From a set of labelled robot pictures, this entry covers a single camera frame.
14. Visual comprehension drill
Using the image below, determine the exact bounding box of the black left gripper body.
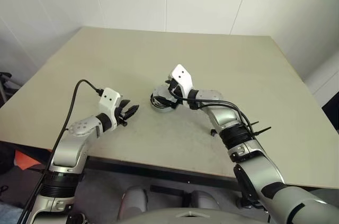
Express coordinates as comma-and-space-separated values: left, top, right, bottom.
113, 101, 131, 127

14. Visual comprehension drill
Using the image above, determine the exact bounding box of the dark metal stand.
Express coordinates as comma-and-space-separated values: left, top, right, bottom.
0, 71, 21, 103

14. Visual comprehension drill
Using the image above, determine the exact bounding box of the silver robot torso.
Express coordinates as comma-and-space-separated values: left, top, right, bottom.
115, 206, 269, 224

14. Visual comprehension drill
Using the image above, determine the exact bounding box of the black table frame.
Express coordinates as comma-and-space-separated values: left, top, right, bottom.
86, 156, 339, 201

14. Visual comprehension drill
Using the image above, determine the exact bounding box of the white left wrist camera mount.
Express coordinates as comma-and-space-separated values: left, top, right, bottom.
98, 87, 122, 131

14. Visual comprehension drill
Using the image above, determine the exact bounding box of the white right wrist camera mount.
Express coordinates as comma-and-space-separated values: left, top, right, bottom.
169, 63, 193, 103

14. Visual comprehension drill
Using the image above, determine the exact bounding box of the round silver motor lid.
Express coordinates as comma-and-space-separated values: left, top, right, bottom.
153, 85, 174, 99

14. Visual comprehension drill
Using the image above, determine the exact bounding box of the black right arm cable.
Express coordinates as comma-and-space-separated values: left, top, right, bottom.
169, 87, 256, 140

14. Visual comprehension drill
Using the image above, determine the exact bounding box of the orange sheet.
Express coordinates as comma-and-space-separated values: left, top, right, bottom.
14, 149, 52, 171

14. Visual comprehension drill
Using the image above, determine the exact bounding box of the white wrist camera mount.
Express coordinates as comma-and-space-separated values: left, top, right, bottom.
98, 87, 122, 131
169, 63, 193, 103

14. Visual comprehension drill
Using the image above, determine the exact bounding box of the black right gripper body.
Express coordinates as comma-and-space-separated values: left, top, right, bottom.
165, 75, 184, 98

